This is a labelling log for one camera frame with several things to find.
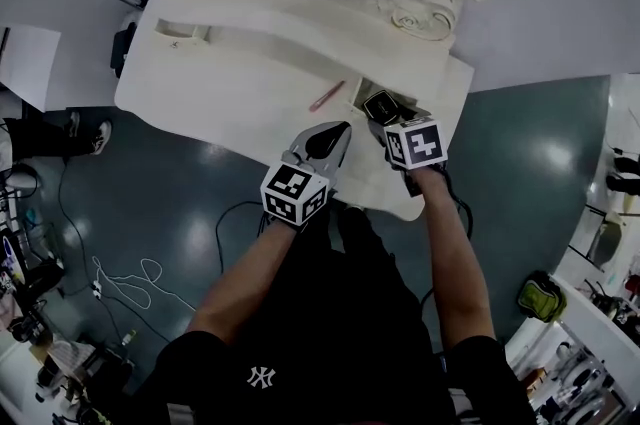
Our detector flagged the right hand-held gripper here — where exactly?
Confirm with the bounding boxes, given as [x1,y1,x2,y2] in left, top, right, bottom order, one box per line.
[367,114,449,199]

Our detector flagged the person's left forearm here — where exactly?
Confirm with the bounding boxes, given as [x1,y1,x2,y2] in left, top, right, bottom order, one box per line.
[186,211,302,345]

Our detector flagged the white board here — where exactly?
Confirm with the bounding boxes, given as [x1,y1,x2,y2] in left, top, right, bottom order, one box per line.
[0,24,62,112]

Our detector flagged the white floor cable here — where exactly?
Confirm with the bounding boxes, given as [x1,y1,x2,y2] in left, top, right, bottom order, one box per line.
[91,255,197,314]

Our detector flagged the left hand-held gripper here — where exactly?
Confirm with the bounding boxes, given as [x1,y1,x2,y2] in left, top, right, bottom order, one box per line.
[259,120,354,231]

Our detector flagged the white vanity table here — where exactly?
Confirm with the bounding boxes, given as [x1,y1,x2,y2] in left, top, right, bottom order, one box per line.
[113,0,475,222]

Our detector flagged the green bag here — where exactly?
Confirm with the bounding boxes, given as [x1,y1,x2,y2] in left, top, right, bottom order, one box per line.
[516,269,567,323]

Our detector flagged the black makeup compact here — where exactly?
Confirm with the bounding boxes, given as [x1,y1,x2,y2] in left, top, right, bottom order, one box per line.
[361,89,402,122]

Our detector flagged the person's right forearm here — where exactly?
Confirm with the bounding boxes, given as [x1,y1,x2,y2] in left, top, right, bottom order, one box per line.
[416,164,497,355]

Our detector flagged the black bag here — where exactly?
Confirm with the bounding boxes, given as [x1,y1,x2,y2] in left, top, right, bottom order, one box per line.
[109,19,139,80]

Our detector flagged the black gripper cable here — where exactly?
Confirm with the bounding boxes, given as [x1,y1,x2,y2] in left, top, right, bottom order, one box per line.
[442,170,474,242]

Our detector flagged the pink makeup pen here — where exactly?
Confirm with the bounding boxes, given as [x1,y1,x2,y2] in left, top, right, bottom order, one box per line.
[308,80,347,113]

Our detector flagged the white vanity drawer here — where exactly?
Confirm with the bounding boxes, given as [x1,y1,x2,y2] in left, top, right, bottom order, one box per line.
[344,75,437,127]

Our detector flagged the person's black shirt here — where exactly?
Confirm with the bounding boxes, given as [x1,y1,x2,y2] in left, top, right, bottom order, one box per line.
[124,205,537,425]

